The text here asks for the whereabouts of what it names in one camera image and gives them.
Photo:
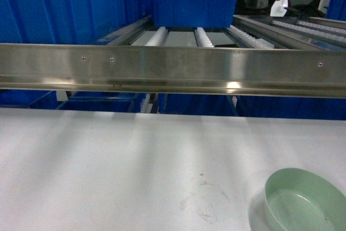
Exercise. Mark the green bowl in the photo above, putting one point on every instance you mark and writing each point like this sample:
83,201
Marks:
296,199

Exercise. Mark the blue bin under shelf middle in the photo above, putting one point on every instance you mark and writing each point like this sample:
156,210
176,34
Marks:
196,104

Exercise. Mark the blue bin under shelf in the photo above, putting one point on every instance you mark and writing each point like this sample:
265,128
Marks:
33,99
196,104

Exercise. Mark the blue bin under shelf left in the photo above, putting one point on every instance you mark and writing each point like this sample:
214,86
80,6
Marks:
33,99

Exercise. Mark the white roller track left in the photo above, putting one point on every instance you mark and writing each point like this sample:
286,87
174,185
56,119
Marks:
157,38

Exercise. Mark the white roller track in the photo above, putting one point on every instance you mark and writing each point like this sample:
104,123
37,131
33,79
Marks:
202,38
157,38

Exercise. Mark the white roller track middle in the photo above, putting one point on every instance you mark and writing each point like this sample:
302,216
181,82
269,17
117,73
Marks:
202,38

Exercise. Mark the blue bin on rollers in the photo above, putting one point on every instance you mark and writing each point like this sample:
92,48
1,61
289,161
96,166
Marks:
193,13

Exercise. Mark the large blue bin left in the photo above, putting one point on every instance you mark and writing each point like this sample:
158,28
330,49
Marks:
67,21

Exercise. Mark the blue bin far right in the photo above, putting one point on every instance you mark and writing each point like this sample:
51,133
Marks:
336,10

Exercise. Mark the stainless steel shelf front rail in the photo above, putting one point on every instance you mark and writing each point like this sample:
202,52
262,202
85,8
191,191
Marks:
255,72

